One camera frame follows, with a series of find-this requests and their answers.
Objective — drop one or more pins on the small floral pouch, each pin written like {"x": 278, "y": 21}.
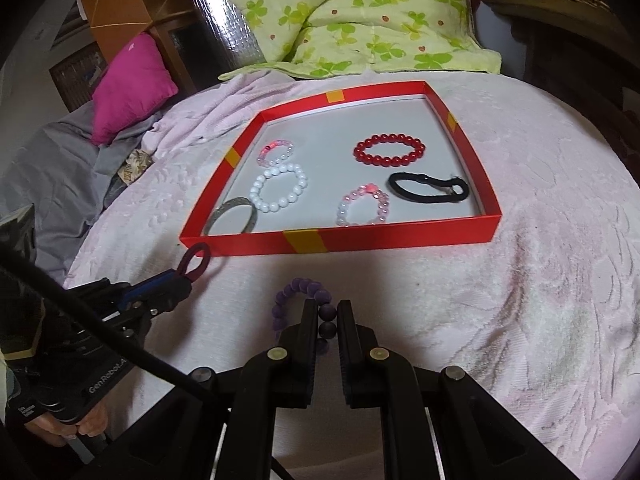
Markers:
{"x": 137, "y": 162}

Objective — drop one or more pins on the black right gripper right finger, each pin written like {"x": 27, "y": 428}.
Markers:
{"x": 373, "y": 376}

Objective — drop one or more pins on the silver foil insulation panel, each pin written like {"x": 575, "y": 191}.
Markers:
{"x": 234, "y": 44}

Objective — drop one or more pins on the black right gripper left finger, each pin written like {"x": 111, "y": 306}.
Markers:
{"x": 283, "y": 376}

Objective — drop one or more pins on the silver metal bangle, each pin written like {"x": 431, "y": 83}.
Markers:
{"x": 227, "y": 206}

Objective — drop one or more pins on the magenta pillow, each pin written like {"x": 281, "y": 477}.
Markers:
{"x": 136, "y": 84}

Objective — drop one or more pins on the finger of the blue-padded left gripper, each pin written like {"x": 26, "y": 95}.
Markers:
{"x": 149, "y": 287}
{"x": 169, "y": 294}

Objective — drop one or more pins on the person's left hand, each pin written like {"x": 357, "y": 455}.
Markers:
{"x": 50, "y": 430}

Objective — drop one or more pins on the grey blanket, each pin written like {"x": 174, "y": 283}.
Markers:
{"x": 70, "y": 182}

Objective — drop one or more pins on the green clover pattern quilt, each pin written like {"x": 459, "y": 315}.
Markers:
{"x": 319, "y": 39}

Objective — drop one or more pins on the brown wooden wardrobe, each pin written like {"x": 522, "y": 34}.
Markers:
{"x": 114, "y": 23}

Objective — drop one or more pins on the red shallow cardboard tray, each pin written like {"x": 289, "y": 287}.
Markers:
{"x": 372, "y": 167}

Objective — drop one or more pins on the pale pink bed cover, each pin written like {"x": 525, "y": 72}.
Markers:
{"x": 545, "y": 317}

